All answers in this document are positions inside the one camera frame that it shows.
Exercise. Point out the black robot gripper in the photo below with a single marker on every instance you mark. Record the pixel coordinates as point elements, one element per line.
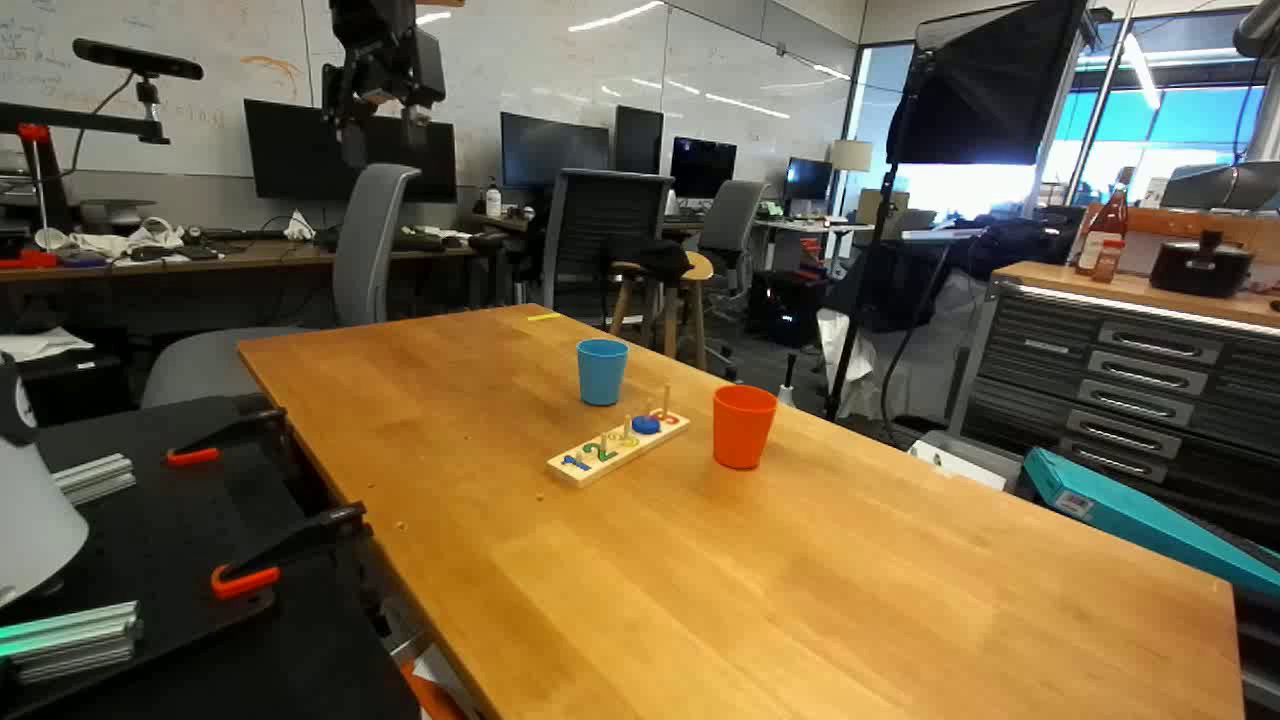
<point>387,58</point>

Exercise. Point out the blue plastic cup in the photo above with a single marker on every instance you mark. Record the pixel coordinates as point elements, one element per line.
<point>603,368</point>

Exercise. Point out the orange plastic cup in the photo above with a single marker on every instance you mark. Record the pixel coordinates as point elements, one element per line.
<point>742,423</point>

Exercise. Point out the black monitor left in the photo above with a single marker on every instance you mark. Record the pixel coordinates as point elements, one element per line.
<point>303,157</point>

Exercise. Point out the black monitor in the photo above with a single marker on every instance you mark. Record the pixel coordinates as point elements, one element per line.
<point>303,157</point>
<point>541,149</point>

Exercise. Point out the black monitor centre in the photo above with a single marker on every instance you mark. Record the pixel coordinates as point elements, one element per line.
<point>541,149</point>

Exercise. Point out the wooden stool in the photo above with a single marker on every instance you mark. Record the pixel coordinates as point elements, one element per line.
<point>673,288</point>

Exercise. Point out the upper orange-tipped black clamp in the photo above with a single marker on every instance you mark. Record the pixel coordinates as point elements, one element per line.
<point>209,446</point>

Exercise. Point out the orange-tipped black clamp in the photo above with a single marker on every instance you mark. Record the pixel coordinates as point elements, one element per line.
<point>267,566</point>
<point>209,446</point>

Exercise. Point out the wooden number puzzle board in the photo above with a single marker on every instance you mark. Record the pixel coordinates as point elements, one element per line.
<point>614,446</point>

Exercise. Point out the lower orange-tipped black clamp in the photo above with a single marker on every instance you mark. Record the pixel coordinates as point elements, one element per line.
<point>267,566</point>

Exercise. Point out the black side table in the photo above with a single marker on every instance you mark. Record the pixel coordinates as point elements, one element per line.
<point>290,652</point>

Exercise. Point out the black softbox light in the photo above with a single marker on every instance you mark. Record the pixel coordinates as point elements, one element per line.
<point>980,85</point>

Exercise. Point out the red sauce bottle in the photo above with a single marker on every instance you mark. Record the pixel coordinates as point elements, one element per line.
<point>1105,227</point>

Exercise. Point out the grey drawer cabinet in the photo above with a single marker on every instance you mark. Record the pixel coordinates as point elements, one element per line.
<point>1159,390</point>

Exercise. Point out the black pot on cabinet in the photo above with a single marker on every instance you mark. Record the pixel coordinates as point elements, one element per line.
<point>1205,264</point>

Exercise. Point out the teal case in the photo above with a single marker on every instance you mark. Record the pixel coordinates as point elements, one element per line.
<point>1148,522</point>

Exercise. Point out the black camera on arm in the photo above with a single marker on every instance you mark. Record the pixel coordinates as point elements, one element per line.
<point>137,62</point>

